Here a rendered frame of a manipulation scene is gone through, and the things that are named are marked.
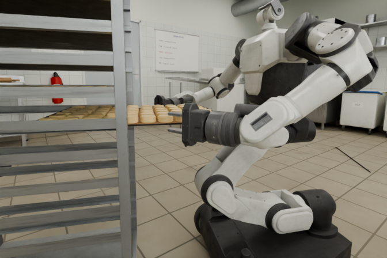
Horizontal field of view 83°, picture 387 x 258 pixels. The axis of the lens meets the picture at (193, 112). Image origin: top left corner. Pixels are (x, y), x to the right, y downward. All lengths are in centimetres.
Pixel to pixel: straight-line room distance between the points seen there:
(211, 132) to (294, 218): 73
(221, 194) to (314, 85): 58
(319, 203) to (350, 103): 373
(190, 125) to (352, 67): 39
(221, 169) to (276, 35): 56
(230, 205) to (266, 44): 65
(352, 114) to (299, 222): 385
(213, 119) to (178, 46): 454
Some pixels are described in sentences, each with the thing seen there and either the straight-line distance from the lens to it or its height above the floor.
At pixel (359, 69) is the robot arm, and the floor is 93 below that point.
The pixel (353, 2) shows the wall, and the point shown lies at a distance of 584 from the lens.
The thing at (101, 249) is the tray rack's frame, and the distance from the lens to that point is 124.
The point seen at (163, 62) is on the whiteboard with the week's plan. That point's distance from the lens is 481.
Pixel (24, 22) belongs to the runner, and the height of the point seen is 105.
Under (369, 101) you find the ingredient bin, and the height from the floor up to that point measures 60.
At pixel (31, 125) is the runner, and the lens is 73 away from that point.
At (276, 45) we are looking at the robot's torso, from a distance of 90.
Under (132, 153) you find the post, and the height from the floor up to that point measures 55.
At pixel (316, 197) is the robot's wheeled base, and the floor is 34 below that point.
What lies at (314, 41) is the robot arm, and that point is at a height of 102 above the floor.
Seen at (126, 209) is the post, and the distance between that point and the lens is 74.
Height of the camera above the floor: 90
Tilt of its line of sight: 8 degrees down
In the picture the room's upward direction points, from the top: straight up
